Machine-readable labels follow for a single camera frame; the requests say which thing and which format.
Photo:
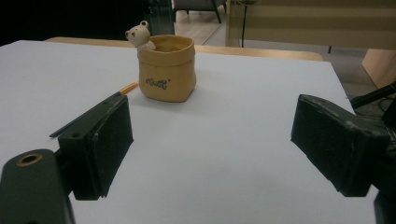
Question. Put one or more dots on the white table mat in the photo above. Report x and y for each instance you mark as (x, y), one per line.
(211, 137)

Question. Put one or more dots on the beige striped blind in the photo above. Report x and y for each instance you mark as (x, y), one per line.
(311, 21)

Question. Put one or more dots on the light wooden board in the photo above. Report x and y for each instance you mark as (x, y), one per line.
(381, 67)

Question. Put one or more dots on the black stand pole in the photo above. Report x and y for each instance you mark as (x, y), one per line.
(244, 25)

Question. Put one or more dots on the glass-fronted dark cabinet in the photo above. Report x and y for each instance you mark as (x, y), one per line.
(160, 15)

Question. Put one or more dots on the dark chair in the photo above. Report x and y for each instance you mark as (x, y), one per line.
(199, 4)

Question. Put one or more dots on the tan ceramic bear pen holder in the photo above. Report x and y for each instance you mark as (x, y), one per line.
(168, 71)

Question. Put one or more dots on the dark paintbrush with gold ferrule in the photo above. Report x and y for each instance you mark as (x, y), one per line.
(129, 88)

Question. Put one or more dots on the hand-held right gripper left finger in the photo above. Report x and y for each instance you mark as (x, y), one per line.
(102, 146)

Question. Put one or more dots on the black metal stand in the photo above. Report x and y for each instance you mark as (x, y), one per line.
(370, 97)

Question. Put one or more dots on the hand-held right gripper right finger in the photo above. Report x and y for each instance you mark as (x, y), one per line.
(333, 146)

